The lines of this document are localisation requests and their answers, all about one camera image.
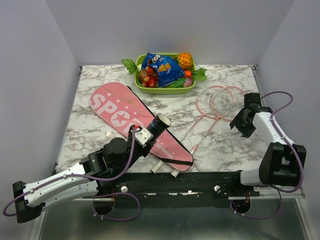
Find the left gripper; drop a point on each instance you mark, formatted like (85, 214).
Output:
(143, 152)

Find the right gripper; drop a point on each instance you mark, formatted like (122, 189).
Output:
(247, 132)

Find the black shuttlecock tube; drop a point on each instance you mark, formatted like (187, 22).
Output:
(155, 125)

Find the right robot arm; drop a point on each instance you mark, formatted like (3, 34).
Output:
(283, 161)

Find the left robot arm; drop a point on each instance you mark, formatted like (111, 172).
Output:
(92, 176)

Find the pink badminton racket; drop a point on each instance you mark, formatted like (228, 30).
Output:
(213, 102)
(237, 106)

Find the pink racket bag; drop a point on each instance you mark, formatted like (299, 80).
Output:
(118, 106)

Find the green plastic bin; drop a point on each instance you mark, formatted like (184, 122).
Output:
(164, 90)

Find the green fake leaf right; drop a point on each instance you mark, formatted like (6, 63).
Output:
(199, 75)

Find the green fake leaf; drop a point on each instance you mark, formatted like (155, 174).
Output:
(199, 75)
(130, 65)

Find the pink toy vegetable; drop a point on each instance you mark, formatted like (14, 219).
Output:
(188, 83)

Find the red toy berries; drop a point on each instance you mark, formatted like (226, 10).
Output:
(151, 80)

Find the toy carrot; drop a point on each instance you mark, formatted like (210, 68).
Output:
(187, 74)

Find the brown toy fruit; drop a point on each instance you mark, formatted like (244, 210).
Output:
(141, 75)

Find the green fake leaf left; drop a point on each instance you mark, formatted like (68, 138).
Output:
(130, 65)

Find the blue chips bag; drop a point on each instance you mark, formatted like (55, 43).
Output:
(163, 68)

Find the toy pineapple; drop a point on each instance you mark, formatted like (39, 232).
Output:
(184, 60)

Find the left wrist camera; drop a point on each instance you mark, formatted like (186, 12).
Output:
(142, 135)

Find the white racket handle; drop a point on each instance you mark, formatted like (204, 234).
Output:
(175, 173)
(157, 166)

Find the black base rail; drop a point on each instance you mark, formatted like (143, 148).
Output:
(187, 190)

